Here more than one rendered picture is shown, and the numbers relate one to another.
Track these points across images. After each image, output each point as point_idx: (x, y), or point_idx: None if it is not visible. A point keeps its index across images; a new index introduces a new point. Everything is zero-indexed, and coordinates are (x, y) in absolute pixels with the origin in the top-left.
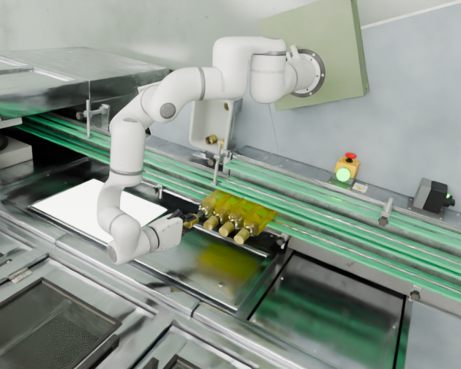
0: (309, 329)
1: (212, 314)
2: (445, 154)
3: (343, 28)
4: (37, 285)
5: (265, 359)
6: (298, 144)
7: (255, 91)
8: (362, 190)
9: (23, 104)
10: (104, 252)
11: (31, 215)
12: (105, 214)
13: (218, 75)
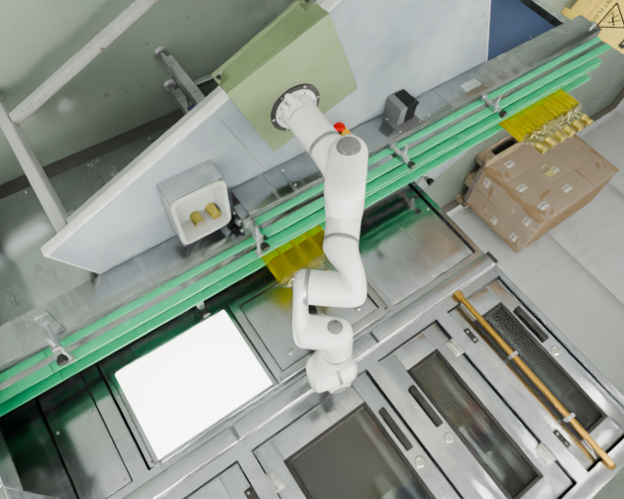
0: (413, 266)
1: (387, 330)
2: (399, 70)
3: (330, 49)
4: (293, 466)
5: (432, 312)
6: (283, 149)
7: None
8: None
9: None
10: (278, 395)
11: (179, 462)
12: (326, 383)
13: (356, 223)
